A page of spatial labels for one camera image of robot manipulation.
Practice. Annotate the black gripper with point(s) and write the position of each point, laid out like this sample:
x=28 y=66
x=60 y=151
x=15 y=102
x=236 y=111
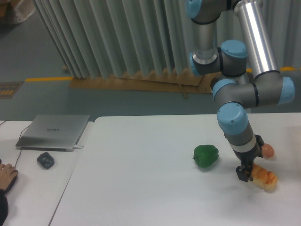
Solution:
x=246 y=154

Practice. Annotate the orange bread loaf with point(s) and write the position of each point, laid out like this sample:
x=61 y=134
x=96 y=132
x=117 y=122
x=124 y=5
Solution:
x=263 y=178

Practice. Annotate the black computer mouse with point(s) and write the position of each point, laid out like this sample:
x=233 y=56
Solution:
x=13 y=178

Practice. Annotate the black sleeved forearm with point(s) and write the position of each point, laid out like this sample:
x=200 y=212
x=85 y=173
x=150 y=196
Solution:
x=3 y=207

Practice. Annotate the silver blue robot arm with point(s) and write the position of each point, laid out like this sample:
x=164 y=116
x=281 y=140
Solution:
x=233 y=58

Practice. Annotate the person's hand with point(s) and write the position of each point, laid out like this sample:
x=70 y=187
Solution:
x=5 y=172

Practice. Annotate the brown egg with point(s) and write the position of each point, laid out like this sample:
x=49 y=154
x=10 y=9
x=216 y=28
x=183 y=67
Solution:
x=268 y=151

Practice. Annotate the green bell pepper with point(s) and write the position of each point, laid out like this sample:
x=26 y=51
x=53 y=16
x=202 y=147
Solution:
x=205 y=155

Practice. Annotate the flat brown cardboard sheet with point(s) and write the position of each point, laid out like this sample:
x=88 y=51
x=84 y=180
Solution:
x=184 y=83

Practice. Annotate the white usb plug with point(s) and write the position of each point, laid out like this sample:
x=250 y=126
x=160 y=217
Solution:
x=78 y=147

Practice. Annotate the silver closed laptop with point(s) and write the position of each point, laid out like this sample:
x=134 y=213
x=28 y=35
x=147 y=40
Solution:
x=53 y=132

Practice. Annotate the grey pleated curtain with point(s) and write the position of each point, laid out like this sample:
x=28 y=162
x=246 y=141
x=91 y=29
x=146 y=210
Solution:
x=104 y=37

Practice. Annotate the small black puck device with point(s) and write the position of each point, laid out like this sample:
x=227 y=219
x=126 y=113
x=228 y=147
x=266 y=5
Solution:
x=46 y=160

